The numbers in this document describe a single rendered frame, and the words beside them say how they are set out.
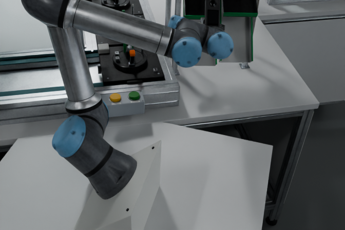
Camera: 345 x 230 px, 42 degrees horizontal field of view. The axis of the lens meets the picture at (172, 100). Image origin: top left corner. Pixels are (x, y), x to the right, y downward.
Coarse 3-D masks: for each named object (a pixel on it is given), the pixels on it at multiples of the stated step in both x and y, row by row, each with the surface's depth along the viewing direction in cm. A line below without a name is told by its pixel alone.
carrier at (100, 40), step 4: (132, 4) 198; (132, 8) 199; (124, 12) 201; (132, 12) 201; (140, 16) 211; (144, 16) 212; (96, 36) 196; (100, 36) 196; (100, 40) 194; (104, 40) 194; (108, 40) 194; (112, 40) 195; (108, 44) 192; (112, 44) 192; (116, 44) 192; (120, 44) 193
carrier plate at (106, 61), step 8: (112, 48) 190; (120, 48) 190; (136, 48) 190; (104, 56) 185; (112, 56) 185; (152, 56) 186; (104, 64) 181; (112, 64) 181; (152, 64) 182; (160, 64) 182; (104, 72) 176; (112, 72) 177; (120, 72) 177; (128, 72) 177; (136, 72) 177; (144, 72) 177; (152, 72) 178; (160, 72) 178; (104, 80) 173; (112, 80) 173; (120, 80) 173; (128, 80) 174; (144, 80) 175; (152, 80) 176; (160, 80) 177
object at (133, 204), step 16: (160, 144) 135; (144, 160) 132; (160, 160) 140; (144, 176) 125; (128, 192) 124; (144, 192) 125; (96, 208) 132; (112, 208) 124; (128, 208) 117; (144, 208) 130; (80, 224) 132; (96, 224) 124; (112, 224) 118; (128, 224) 116; (144, 224) 135
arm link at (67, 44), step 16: (64, 32) 125; (64, 48) 127; (80, 48) 130; (64, 64) 130; (80, 64) 131; (64, 80) 133; (80, 80) 132; (80, 96) 134; (96, 96) 138; (80, 112) 135; (96, 112) 137
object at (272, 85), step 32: (160, 0) 248; (256, 32) 226; (224, 64) 203; (256, 64) 204; (288, 64) 205; (192, 96) 185; (224, 96) 186; (256, 96) 187; (288, 96) 187; (0, 128) 166; (32, 128) 166
